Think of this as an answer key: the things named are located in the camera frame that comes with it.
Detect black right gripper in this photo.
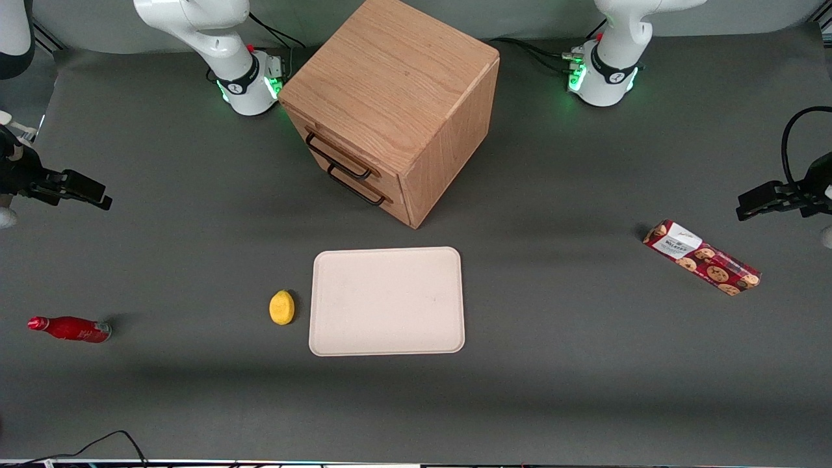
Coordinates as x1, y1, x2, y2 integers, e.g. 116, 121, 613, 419
0, 127, 113, 211

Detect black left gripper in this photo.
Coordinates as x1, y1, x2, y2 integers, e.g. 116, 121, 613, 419
736, 152, 832, 222

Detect oak wooden drawer cabinet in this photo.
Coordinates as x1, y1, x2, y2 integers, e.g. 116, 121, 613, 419
278, 0, 501, 229

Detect white clamp fixture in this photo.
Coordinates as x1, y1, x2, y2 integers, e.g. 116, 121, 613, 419
0, 110, 37, 146

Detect red cookie box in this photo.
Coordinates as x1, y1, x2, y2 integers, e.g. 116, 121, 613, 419
643, 220, 762, 297

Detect red bottle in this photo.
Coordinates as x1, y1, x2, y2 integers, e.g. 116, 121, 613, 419
27, 316, 112, 344

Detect yellow lemon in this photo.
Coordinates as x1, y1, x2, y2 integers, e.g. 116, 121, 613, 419
269, 290, 296, 326

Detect dark grey table mat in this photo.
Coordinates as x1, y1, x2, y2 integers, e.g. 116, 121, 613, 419
0, 23, 832, 466

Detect beige rectangular tray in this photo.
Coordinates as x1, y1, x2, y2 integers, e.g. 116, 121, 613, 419
309, 246, 466, 358

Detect black looped gripper cable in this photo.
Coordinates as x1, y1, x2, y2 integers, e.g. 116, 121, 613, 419
781, 106, 832, 187

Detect black right arm base cable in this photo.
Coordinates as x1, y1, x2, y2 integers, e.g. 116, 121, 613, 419
248, 11, 306, 73

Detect black cable at table edge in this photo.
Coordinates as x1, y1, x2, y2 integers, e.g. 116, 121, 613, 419
0, 430, 148, 466

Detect black left arm base cables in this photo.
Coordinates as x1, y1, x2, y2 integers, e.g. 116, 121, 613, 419
489, 36, 587, 73

